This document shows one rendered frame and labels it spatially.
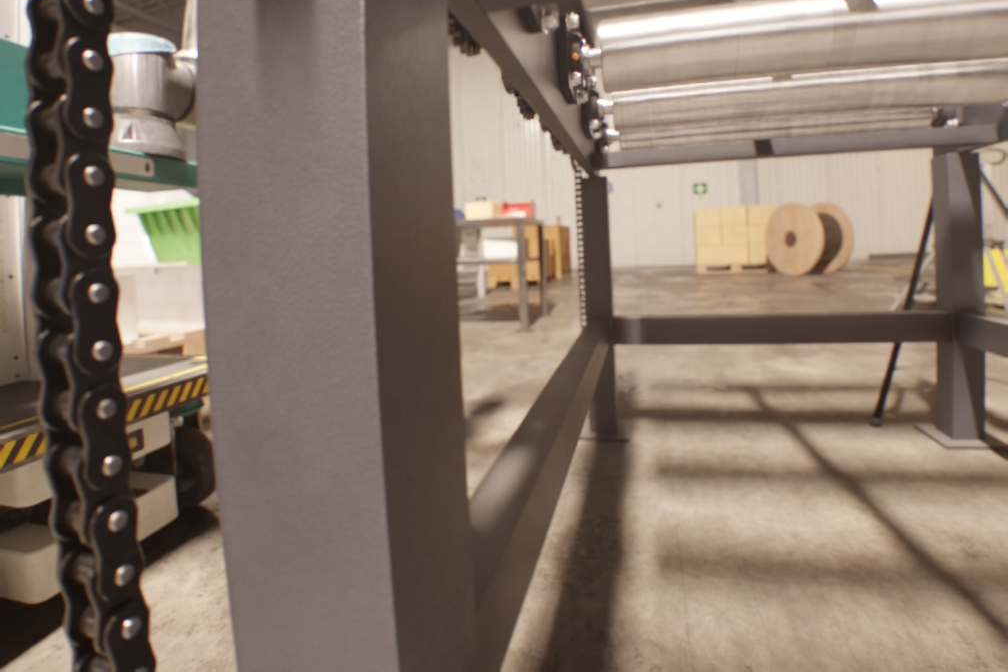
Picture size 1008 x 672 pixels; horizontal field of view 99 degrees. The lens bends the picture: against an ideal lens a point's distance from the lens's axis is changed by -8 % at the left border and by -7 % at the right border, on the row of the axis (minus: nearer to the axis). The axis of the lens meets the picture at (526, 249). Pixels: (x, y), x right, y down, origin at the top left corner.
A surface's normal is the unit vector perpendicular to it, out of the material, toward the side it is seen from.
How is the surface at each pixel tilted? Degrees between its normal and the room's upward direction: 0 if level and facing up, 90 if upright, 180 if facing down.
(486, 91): 90
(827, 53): 138
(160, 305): 90
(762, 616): 0
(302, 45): 90
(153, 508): 90
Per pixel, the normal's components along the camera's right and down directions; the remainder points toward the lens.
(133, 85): 0.62, -0.02
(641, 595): -0.04, -1.00
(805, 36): -0.20, 0.44
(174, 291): -0.24, 0.02
